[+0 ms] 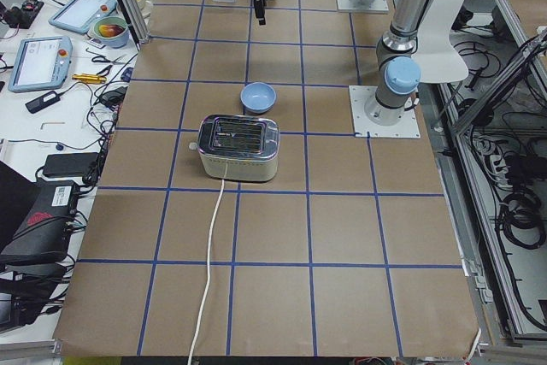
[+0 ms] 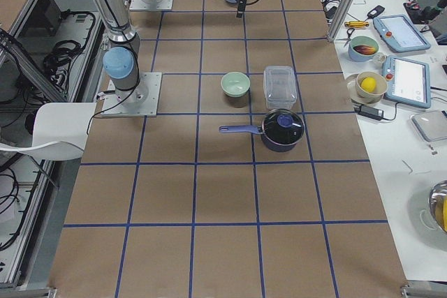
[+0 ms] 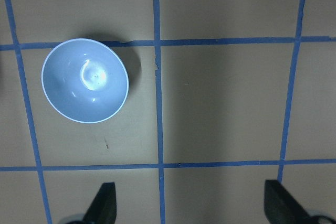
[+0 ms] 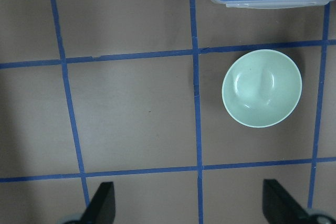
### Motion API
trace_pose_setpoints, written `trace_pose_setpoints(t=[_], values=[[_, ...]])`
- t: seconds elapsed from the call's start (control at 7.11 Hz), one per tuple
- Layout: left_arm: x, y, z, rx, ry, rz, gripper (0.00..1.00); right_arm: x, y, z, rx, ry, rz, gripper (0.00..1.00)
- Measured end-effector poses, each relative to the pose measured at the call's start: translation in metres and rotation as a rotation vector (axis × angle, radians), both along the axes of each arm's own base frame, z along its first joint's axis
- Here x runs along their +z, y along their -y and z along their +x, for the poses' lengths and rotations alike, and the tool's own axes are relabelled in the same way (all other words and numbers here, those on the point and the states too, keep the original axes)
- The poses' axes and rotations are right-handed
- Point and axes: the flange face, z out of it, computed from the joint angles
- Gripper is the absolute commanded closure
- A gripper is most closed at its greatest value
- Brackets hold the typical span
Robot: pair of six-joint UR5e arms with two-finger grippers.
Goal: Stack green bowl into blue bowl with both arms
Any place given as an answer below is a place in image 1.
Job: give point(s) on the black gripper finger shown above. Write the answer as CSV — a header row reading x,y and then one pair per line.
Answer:
x,y
262,11
257,4

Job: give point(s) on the blue bowl with fruit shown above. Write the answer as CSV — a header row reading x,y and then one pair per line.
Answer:
x,y
111,31

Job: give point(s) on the beige cup with lemon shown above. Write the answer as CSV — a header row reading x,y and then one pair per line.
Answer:
x,y
145,7

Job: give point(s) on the black scissors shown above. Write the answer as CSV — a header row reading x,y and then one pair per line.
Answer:
x,y
109,63

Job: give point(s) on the far teach pendant tablet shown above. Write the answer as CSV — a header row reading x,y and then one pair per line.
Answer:
x,y
77,15

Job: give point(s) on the teach pendant tablet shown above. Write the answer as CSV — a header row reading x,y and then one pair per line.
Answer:
x,y
41,64
77,15

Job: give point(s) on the white chair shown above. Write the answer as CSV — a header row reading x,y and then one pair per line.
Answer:
x,y
436,56

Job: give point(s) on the near teach pendant tablet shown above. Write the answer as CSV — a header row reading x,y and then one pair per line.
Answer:
x,y
41,64

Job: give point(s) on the black power adapter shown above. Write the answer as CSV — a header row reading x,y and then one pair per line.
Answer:
x,y
68,164

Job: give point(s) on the black computer box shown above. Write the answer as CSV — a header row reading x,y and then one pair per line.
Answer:
x,y
34,222

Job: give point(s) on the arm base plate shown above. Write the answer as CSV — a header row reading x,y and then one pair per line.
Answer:
x,y
371,120
363,6

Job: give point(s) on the yellow screwdriver handle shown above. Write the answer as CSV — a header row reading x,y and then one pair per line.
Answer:
x,y
90,78

